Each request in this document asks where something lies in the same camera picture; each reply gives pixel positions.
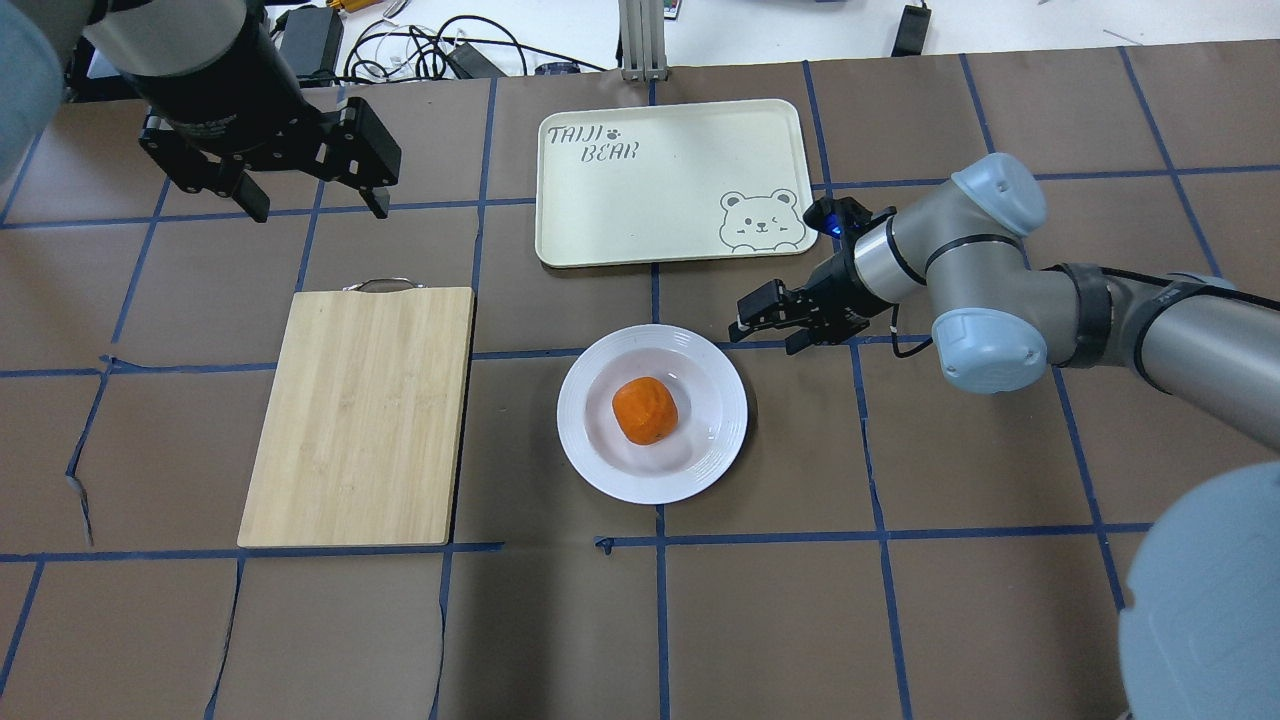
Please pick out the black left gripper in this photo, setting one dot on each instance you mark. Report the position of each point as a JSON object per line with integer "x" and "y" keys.
{"x": 222, "y": 92}

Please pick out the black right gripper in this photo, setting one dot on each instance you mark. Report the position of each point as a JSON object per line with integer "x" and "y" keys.
{"x": 832, "y": 284}

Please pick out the orange fruit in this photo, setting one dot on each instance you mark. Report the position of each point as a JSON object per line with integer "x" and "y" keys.
{"x": 645, "y": 411}

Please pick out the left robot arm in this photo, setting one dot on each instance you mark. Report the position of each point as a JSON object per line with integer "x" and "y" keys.
{"x": 38, "y": 39}

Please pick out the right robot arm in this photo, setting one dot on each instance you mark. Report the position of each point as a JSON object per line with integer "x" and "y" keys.
{"x": 1200, "y": 639}

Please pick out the cream bear tray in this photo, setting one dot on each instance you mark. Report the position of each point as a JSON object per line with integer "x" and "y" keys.
{"x": 685, "y": 182}

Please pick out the white round plate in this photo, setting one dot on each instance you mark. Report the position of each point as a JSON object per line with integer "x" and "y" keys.
{"x": 711, "y": 402}

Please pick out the bamboo cutting board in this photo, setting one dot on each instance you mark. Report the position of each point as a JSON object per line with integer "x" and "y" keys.
{"x": 360, "y": 445}

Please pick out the black power adapter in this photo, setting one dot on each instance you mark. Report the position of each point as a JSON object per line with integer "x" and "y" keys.
{"x": 912, "y": 30}

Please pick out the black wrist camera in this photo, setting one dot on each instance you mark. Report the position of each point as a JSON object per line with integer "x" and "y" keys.
{"x": 844, "y": 219}

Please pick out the aluminium frame post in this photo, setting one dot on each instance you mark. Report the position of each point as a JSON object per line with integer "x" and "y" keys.
{"x": 643, "y": 41}

